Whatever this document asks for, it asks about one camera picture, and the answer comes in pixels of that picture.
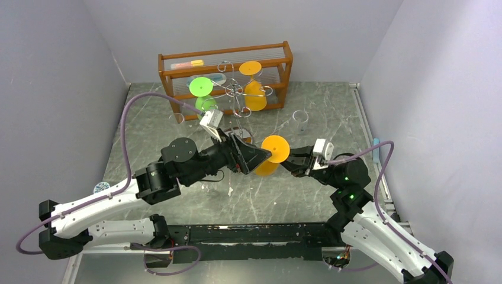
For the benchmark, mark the yellow plastic wine glass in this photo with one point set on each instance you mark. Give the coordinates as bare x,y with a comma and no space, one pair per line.
254,95

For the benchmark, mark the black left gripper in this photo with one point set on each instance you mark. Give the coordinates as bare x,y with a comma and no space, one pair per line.
248,161

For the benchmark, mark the green plastic wine glass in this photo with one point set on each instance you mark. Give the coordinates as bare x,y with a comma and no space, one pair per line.
201,88

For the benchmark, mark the orange plastic cup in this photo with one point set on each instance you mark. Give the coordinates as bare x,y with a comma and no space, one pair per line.
280,150

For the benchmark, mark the wooden shelf rack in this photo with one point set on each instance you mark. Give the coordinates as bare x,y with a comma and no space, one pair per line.
276,60

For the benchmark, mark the light blue pen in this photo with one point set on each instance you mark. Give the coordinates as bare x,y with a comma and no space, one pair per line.
375,152

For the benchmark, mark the pink yellow marker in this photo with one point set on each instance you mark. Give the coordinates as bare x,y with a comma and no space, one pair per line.
185,65

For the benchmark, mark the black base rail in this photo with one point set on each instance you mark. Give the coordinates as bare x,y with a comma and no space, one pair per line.
297,240

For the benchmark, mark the clear wine glass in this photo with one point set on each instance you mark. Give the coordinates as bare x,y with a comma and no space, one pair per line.
209,188

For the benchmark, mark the chrome wine glass rack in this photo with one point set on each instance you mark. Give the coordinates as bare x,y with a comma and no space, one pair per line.
234,92

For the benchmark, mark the clear glass right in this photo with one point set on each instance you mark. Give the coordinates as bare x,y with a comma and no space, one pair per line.
300,119

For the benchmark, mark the blue packaged item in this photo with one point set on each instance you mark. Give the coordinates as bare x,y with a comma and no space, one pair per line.
216,78

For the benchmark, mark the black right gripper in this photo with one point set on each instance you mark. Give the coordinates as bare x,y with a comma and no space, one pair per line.
306,160

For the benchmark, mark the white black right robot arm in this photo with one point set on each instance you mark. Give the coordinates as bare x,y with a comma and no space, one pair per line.
362,223

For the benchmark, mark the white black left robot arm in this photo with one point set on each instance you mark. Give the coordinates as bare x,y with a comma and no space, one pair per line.
74,226

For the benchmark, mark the blue white patterned can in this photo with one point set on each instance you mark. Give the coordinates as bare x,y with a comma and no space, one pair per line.
99,187

